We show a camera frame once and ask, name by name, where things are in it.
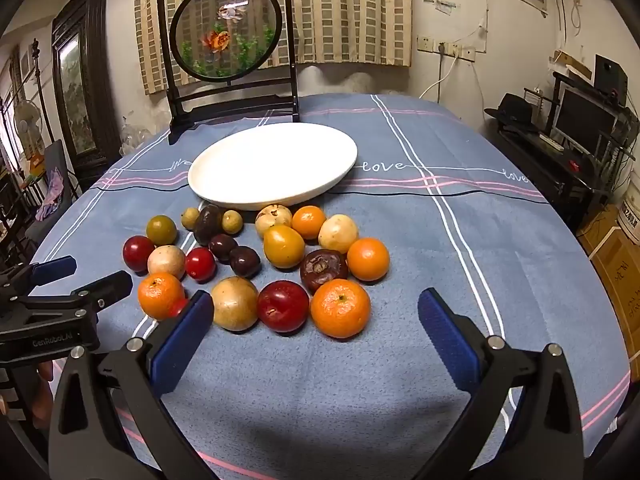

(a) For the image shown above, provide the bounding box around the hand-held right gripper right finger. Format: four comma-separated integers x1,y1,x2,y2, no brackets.
417,287,587,480

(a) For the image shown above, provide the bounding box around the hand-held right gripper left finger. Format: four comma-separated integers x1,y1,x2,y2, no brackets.
49,290,221,480

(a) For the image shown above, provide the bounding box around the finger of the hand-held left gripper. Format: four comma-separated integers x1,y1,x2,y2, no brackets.
20,270,134,319
0,255,78,301

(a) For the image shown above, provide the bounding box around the red plum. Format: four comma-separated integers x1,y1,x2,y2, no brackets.
123,235,156,273
185,247,217,282

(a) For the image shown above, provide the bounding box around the orange mandarin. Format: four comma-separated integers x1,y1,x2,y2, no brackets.
291,205,328,241
346,237,391,282
137,272,186,321
310,278,372,339

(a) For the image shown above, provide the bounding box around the pale pepino melon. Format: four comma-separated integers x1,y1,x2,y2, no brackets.
147,245,187,280

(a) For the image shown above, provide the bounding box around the large tan pepino melon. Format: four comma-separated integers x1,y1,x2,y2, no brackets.
210,276,260,332

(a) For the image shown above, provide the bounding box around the green plum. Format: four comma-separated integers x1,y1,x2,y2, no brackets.
146,215,178,247

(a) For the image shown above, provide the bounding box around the dark purple plum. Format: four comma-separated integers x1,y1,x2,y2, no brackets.
208,234,239,261
229,246,262,279

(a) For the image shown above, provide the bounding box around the red apple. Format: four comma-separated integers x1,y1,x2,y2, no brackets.
257,280,311,334

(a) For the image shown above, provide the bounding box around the yellow persimmon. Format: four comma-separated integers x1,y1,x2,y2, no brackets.
263,225,306,269

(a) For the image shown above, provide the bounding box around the dark purple mangosteen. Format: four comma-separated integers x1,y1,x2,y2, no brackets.
300,249,349,295

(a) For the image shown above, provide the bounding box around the beige streaked pepino melon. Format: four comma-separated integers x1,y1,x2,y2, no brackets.
255,203,293,238

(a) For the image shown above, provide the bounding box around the white oval plate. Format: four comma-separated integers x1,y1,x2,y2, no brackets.
187,125,359,211

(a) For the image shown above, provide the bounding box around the chair with clothes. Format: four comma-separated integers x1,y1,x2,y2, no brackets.
25,140,81,241

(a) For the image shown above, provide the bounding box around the blue striped tablecloth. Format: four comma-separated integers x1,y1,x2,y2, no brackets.
27,92,632,480

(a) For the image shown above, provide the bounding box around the white standing fan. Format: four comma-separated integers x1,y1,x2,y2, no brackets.
12,97,43,156

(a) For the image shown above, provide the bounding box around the dark wooden framed picture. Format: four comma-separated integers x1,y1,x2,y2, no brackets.
51,0,121,171

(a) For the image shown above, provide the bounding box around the cardboard box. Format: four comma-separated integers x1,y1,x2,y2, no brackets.
577,205,640,366

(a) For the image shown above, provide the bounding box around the white bucket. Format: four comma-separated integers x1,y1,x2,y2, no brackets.
617,170,640,246

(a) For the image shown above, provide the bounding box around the black hat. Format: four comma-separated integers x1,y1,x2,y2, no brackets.
484,92,538,128

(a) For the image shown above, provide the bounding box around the computer monitor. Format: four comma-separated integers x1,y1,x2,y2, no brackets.
552,82,618,156

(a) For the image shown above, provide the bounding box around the round goldfish screen ornament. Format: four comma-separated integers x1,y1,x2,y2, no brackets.
156,0,301,146

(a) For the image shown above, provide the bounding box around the black speaker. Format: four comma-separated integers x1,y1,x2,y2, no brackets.
594,54,629,92

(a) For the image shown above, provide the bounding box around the beige checked curtain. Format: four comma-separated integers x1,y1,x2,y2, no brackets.
132,0,413,96

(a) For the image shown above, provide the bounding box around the white wall socket strip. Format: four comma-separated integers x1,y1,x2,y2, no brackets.
417,35,476,63

